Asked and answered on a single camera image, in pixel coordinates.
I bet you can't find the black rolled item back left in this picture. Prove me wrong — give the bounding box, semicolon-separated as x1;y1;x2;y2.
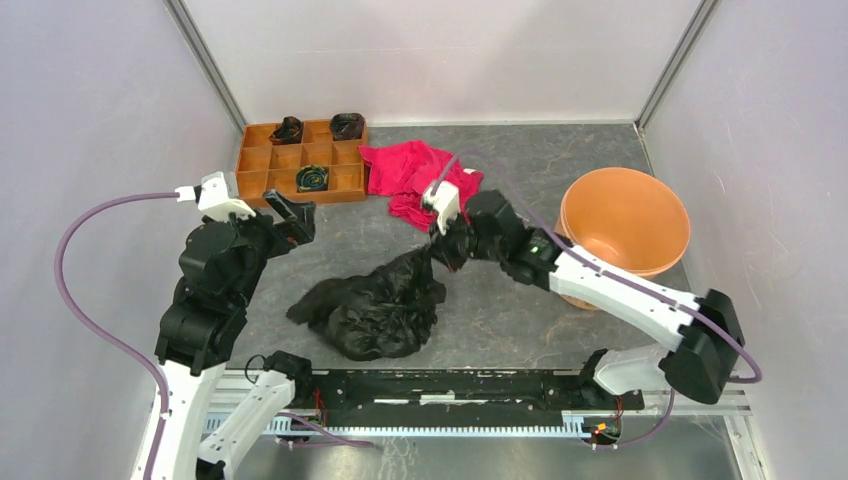
269;116;304;146

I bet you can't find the wooden compartment tray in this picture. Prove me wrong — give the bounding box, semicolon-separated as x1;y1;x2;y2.
235;119;368;208

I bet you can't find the blue green rolled item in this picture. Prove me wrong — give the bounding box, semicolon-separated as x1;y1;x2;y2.
295;164;330;193

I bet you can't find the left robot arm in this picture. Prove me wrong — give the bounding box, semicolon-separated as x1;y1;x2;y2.
132;182;316;479

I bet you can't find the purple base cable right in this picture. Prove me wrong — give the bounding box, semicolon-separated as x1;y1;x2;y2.
589;389;676;452

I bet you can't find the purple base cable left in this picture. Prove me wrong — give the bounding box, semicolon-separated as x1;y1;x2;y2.
271;409;376;452

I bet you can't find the black plastic trash bag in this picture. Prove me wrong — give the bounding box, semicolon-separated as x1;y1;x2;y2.
286;246;447;362

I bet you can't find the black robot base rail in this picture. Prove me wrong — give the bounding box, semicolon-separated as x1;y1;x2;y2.
263;351;645;428

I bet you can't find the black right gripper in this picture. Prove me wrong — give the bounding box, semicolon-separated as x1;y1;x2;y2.
424;206;505;273

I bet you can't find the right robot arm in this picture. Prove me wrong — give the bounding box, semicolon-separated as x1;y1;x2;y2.
422;182;751;408

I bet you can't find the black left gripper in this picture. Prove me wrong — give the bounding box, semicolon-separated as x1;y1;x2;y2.
216;186;317;305

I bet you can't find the orange plastic trash bin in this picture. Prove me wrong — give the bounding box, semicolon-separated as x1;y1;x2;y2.
554;167;691;280

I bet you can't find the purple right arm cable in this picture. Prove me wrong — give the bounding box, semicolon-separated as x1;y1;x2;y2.
430;150;763;386

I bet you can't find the dark rolled item back right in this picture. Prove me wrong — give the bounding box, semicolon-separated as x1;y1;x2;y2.
329;112;366;141

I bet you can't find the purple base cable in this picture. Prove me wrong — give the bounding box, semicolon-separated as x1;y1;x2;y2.
271;409;376;452
589;389;676;452

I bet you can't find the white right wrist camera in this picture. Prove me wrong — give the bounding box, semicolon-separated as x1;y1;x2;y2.
421;180;461;235

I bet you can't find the red crumpled cloth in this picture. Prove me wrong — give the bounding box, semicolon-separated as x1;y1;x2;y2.
358;140;454;232

